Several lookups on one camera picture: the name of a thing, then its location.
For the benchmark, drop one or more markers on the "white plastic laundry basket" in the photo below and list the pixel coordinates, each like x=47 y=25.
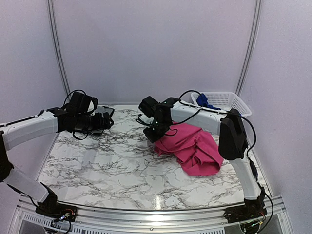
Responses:
x=226 y=101

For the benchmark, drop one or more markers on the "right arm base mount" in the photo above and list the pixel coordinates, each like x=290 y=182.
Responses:
x=249 y=210

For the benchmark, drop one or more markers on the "aluminium front frame rail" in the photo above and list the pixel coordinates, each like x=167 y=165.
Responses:
x=98 y=220

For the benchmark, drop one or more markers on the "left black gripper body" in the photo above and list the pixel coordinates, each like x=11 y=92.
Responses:
x=87 y=125

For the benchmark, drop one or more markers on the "folded grey polo shirt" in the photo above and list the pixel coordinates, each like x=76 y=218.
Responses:
x=106 y=121

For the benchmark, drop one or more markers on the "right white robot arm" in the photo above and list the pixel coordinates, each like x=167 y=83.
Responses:
x=227 y=124

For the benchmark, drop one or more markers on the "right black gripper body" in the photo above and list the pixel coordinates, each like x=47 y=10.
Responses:
x=158 y=131

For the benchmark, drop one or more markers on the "right aluminium corner post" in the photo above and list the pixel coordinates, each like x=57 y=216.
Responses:
x=250 y=47

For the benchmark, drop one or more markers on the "pink trousers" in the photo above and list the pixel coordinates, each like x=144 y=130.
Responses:
x=194 y=148

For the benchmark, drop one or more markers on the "blue garment in basket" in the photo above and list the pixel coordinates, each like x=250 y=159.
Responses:
x=203 y=102

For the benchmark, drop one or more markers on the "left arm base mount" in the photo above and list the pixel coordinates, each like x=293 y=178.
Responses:
x=58 y=211

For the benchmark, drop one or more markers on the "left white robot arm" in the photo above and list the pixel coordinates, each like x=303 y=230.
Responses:
x=80 y=113

